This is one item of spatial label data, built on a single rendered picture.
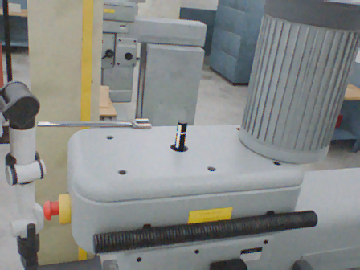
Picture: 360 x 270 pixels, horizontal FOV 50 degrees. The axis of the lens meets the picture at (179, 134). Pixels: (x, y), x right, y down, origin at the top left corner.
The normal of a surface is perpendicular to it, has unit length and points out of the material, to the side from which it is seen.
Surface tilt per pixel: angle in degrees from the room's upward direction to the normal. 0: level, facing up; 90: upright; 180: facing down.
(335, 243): 90
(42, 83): 90
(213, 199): 90
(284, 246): 90
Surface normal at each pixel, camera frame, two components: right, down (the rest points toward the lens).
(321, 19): -0.22, 0.37
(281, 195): 0.31, 0.42
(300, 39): -0.49, 0.30
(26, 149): 0.59, 0.44
